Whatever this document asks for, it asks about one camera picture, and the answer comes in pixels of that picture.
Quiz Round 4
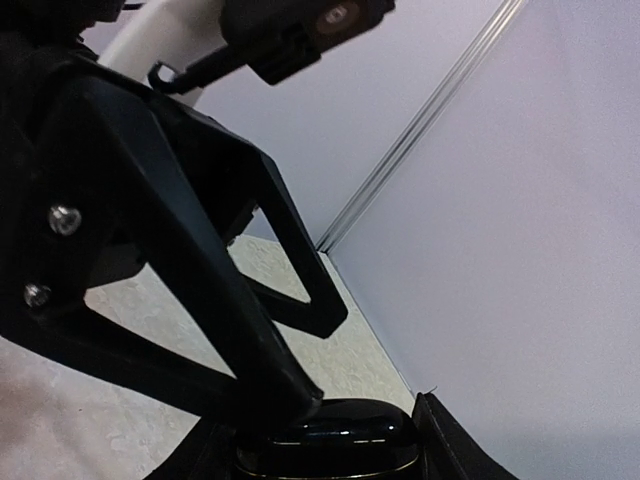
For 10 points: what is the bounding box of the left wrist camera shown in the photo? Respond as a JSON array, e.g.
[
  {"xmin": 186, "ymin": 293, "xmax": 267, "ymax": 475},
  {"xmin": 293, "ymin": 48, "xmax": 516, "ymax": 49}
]
[{"xmin": 148, "ymin": 0, "xmax": 396, "ymax": 94}]

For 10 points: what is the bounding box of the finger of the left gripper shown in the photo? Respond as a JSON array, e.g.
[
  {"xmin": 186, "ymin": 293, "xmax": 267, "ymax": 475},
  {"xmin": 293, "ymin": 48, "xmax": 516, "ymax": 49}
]
[{"xmin": 159, "ymin": 99, "xmax": 348, "ymax": 338}]

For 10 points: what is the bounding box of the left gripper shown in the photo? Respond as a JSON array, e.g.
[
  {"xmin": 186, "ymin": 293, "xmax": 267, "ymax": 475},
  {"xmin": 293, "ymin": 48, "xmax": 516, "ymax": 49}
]
[{"xmin": 1, "ymin": 6, "xmax": 325, "ymax": 420}]

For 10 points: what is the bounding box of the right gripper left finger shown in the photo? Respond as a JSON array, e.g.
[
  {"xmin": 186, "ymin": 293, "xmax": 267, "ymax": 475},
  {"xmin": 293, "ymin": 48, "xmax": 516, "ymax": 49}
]
[{"xmin": 149, "ymin": 417, "xmax": 248, "ymax": 480}]

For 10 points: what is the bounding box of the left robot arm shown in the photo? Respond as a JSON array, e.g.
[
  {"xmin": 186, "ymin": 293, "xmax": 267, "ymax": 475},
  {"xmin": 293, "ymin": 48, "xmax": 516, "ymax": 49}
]
[{"xmin": 1, "ymin": 1, "xmax": 347, "ymax": 429}]

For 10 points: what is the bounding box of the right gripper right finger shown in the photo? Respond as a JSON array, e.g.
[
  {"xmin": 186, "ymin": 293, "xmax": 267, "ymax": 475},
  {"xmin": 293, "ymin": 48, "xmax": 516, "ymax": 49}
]
[{"xmin": 412, "ymin": 393, "xmax": 517, "ymax": 480}]

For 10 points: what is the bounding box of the black charging case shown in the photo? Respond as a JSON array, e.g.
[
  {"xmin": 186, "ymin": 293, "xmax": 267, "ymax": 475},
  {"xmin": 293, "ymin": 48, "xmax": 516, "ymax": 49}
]
[{"xmin": 233, "ymin": 398, "xmax": 421, "ymax": 479}]

